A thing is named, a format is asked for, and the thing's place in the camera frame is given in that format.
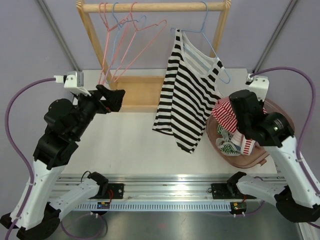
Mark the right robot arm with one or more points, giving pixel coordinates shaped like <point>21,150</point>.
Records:
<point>299,200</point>

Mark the aluminium mounting rail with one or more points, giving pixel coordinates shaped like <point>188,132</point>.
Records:
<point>168,187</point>

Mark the blue wire hanger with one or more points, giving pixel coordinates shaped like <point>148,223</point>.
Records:
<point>132,21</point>
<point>202,31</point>

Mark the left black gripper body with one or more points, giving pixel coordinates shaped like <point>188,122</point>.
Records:
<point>91,105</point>

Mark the black white striped tank top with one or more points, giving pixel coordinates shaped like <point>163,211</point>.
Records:
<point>188,94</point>

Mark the red striped tank top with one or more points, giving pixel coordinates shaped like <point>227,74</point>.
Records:
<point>224,115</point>

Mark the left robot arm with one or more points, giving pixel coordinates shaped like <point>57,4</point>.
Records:
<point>35,216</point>

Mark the slotted cable duct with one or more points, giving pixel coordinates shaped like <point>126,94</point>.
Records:
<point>154,206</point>

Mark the pink translucent plastic basin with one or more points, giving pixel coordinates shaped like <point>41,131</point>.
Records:
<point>258,155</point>

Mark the wooden clothes rack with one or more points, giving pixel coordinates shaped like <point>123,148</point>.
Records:
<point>143,92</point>

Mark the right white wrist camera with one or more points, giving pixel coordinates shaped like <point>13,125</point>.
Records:
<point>259,85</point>

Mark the green striped tank top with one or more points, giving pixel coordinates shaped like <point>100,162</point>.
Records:
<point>225,144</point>

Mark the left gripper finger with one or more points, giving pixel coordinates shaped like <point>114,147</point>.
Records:
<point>114,99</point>
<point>106,93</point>

